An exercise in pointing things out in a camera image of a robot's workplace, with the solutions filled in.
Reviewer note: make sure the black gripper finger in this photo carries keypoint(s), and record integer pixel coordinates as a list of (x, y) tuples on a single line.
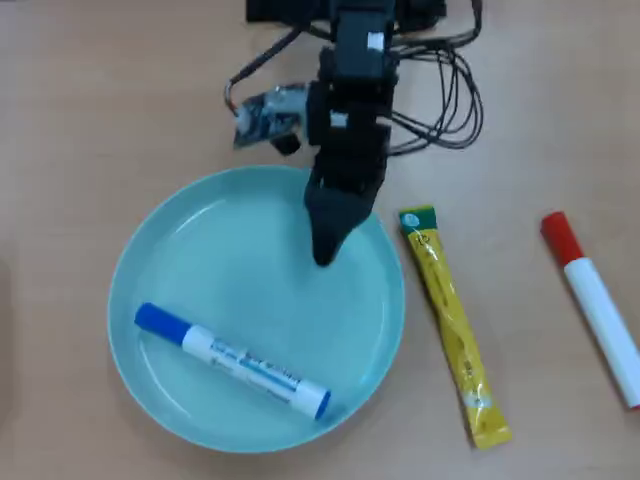
[(322, 215), (352, 210)]

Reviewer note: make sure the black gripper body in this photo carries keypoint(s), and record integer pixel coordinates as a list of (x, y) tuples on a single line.
[(350, 135)]

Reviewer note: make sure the blue capped white marker pen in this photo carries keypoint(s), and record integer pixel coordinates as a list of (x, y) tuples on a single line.
[(235, 360)]

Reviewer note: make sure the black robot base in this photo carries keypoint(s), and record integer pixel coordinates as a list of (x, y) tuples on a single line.
[(280, 10)]

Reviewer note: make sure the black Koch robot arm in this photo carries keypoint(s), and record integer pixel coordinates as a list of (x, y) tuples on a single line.
[(360, 50)]

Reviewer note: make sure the red capped white marker pen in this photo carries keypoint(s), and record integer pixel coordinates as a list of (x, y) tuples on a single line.
[(595, 300)]

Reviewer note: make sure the yellow stick sachet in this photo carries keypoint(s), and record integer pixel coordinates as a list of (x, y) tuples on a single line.
[(452, 320)]

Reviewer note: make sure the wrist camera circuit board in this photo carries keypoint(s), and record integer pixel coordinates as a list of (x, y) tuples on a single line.
[(267, 117)]

